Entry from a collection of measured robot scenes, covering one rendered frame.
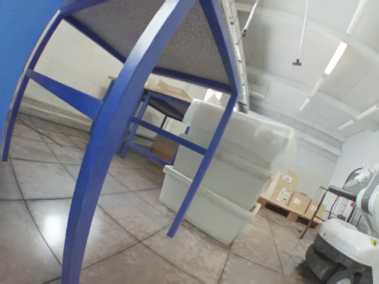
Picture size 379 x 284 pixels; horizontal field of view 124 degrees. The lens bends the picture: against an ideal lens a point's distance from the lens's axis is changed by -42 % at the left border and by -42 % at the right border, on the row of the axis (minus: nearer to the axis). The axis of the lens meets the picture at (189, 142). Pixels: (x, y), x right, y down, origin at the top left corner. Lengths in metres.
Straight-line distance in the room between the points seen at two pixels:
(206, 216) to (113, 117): 0.84
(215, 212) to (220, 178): 0.19
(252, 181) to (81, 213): 0.78
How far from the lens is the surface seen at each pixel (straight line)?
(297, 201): 2.77
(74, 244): 0.32
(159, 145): 2.15
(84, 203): 0.27
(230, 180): 0.93
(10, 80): 0.44
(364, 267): 1.08
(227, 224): 0.96
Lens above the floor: 0.43
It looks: level
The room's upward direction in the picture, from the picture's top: 24 degrees clockwise
